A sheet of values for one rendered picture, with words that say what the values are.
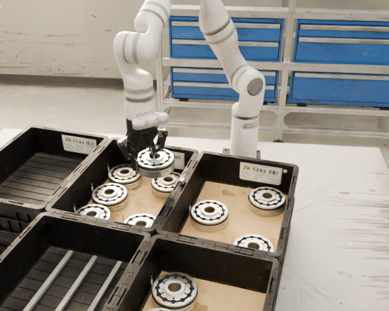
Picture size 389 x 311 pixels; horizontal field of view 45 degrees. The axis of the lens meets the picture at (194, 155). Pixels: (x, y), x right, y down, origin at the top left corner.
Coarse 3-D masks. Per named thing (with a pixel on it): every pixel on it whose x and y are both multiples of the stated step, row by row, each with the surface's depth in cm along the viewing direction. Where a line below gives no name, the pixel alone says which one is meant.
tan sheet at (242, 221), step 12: (204, 192) 141; (216, 192) 141; (228, 192) 141; (240, 192) 141; (228, 204) 136; (240, 204) 136; (228, 216) 131; (240, 216) 131; (252, 216) 131; (276, 216) 131; (192, 228) 127; (228, 228) 127; (240, 228) 127; (252, 228) 126; (264, 228) 126; (276, 228) 126; (216, 240) 123; (228, 240) 123; (276, 240) 122
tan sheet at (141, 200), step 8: (144, 184) 145; (128, 192) 141; (136, 192) 141; (144, 192) 141; (152, 192) 141; (128, 200) 138; (136, 200) 138; (144, 200) 138; (152, 200) 138; (160, 200) 138; (128, 208) 134; (136, 208) 134; (144, 208) 134; (152, 208) 134; (160, 208) 134; (112, 216) 131; (120, 216) 131; (128, 216) 131
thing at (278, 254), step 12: (216, 156) 140; (228, 156) 139; (240, 156) 139; (192, 168) 134; (180, 192) 124; (288, 192) 124; (288, 204) 121; (168, 216) 115; (288, 216) 115; (156, 228) 111; (192, 240) 108; (204, 240) 108; (252, 252) 104; (264, 252) 104; (276, 252) 104
